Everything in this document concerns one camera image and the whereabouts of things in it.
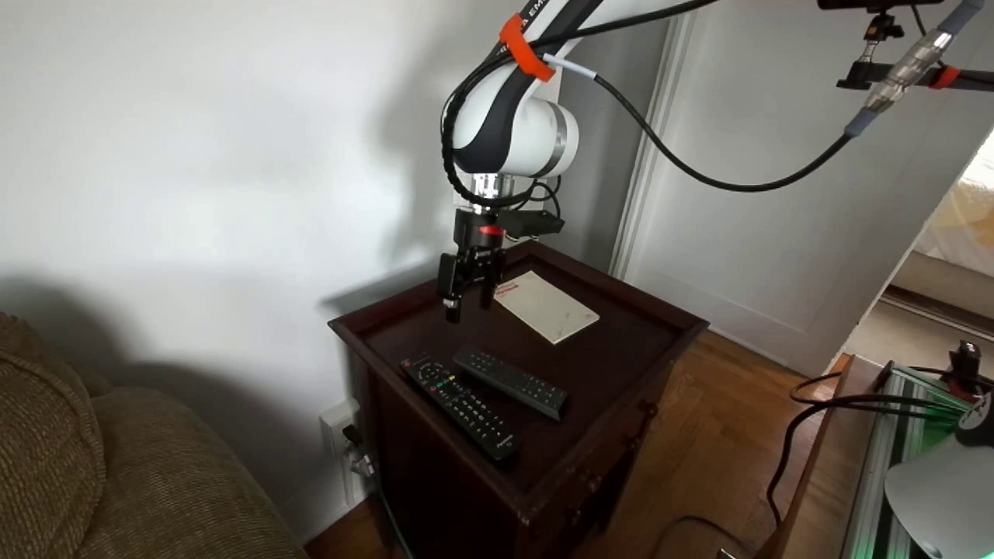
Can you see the white wall outlet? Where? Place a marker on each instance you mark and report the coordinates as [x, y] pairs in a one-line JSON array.
[[337, 427]]

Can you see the brown fabric couch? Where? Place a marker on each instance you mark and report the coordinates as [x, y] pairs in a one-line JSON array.
[[117, 472]]

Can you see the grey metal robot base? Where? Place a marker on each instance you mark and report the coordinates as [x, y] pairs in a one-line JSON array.
[[926, 478]]

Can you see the black remote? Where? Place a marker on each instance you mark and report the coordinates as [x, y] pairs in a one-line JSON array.
[[511, 381], [463, 408]]

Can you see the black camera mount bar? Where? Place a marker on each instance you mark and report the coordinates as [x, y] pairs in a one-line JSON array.
[[925, 63]]

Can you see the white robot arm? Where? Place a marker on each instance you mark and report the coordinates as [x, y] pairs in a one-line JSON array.
[[499, 136]]

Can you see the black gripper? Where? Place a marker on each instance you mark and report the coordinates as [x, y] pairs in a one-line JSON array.
[[475, 260]]

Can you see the dark wooden side table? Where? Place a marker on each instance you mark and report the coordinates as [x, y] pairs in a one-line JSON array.
[[446, 499]]

